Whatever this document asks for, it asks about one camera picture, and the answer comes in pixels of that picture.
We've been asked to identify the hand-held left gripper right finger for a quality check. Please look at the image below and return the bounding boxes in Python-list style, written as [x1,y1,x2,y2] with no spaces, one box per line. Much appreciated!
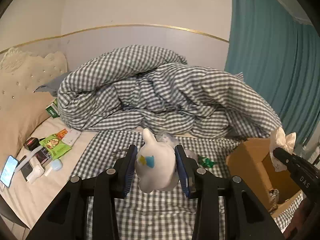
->
[174,144,285,240]

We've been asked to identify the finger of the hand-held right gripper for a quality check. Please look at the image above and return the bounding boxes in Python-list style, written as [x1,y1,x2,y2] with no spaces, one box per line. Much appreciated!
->
[272,148,300,172]

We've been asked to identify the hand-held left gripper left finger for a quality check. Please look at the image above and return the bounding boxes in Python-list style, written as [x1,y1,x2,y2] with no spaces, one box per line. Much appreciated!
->
[25,144,138,240]

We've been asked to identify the white tissue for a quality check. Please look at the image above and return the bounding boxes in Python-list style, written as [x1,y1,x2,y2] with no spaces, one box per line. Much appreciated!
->
[269,127,297,172]

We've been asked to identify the white plush toy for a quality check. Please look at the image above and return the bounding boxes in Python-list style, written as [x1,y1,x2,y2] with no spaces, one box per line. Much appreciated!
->
[135,128,181,193]

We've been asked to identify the cardboard box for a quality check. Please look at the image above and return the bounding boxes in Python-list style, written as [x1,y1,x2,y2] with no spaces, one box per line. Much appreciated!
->
[226,137,304,218]

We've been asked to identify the person's right hand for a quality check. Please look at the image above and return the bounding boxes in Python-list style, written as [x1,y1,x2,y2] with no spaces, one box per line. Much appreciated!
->
[284,197,320,235]

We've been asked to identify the green candy wrapper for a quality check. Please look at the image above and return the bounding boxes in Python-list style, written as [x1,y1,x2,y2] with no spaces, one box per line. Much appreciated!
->
[198,155,216,168]

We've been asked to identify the grey checked bed cloth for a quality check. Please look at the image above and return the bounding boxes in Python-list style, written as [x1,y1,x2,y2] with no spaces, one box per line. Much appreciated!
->
[69,130,304,240]

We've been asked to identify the clear plastic wrapper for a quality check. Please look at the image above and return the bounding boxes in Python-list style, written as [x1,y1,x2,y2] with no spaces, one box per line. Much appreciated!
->
[155,130,176,147]

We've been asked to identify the crumpled patterned wrapper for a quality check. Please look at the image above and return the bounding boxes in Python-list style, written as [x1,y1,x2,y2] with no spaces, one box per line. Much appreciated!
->
[267,189,280,209]

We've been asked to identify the white pouch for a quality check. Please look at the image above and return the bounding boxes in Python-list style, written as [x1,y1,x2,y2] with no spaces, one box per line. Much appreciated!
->
[61,129,82,147]

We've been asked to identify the grey checked duvet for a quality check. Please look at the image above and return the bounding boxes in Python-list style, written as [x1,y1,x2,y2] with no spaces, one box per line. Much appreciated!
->
[57,44,283,138]

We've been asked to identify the light blue earbuds case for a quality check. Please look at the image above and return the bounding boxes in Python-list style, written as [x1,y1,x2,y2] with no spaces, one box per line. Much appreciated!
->
[45,159,62,176]

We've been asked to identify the green snack packet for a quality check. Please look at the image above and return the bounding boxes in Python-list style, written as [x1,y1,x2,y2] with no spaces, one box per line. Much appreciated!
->
[39,134,72,161]

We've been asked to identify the cream bed sheet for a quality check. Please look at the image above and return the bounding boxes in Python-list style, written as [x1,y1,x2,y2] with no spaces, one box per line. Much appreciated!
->
[0,116,100,230]

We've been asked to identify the dark printed box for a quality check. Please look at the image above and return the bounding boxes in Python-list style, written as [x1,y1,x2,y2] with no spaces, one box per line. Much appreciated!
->
[32,146,54,167]

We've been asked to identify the green and white box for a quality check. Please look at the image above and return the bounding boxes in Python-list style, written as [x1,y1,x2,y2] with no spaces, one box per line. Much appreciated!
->
[45,99,62,118]

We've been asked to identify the teal curtain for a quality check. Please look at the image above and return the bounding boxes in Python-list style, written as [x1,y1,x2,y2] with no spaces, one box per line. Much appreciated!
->
[224,0,320,147]

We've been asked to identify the small black box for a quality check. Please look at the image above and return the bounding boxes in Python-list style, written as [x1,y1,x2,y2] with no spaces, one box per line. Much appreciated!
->
[24,137,40,151]

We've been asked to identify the grey power bank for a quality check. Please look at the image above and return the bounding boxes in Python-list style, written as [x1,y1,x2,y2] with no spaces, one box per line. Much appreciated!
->
[20,156,34,182]

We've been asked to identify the blue-grey pillow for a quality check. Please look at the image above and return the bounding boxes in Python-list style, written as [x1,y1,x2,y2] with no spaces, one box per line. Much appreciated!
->
[34,71,73,97]

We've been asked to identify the smartphone with lit screen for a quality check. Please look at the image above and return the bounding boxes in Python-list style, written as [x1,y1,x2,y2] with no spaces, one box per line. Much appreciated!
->
[0,155,19,188]

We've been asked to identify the cream tufted headboard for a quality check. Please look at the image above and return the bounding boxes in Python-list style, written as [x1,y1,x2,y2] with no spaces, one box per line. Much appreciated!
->
[0,47,68,155]

